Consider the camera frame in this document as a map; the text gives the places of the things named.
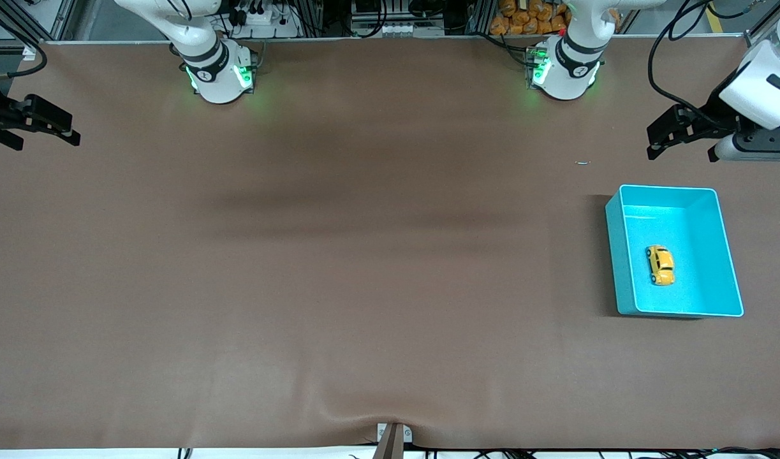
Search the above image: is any yellow beetle toy car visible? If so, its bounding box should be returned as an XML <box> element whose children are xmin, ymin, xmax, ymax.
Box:
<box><xmin>645</xmin><ymin>245</ymin><xmax>676</xmax><ymax>287</ymax></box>

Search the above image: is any turquoise plastic bin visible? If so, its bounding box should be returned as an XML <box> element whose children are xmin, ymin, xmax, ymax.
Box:
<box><xmin>605</xmin><ymin>184</ymin><xmax>745</xmax><ymax>318</ymax></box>

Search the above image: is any orange snack pile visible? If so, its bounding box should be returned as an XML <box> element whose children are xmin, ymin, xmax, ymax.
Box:
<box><xmin>490</xmin><ymin>0</ymin><xmax>622</xmax><ymax>36</ymax></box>

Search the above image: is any white power strip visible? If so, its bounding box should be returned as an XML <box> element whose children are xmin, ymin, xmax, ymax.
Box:
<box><xmin>227</xmin><ymin>5</ymin><xmax>301</xmax><ymax>39</ymax></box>

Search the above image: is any brown table mat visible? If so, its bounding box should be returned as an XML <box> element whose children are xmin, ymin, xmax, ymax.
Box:
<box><xmin>0</xmin><ymin>36</ymin><xmax>780</xmax><ymax>451</ymax></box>

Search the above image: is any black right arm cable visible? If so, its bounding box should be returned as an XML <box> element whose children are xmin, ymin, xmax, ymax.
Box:
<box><xmin>0</xmin><ymin>16</ymin><xmax>48</xmax><ymax>80</ymax></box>

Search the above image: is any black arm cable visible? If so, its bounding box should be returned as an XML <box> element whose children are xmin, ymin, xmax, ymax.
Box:
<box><xmin>647</xmin><ymin>0</ymin><xmax>747</xmax><ymax>125</ymax></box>
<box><xmin>0</xmin><ymin>16</ymin><xmax>48</xmax><ymax>80</ymax></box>

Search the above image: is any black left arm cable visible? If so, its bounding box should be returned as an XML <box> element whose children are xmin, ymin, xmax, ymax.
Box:
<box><xmin>647</xmin><ymin>0</ymin><xmax>747</xmax><ymax>125</ymax></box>

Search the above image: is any aluminium frame rail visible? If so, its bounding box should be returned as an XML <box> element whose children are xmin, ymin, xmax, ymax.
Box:
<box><xmin>0</xmin><ymin>0</ymin><xmax>79</xmax><ymax>45</ymax></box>

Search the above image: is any metal table edge bracket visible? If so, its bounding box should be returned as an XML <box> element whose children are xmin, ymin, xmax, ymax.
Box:
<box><xmin>372</xmin><ymin>422</ymin><xmax>413</xmax><ymax>459</ymax></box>

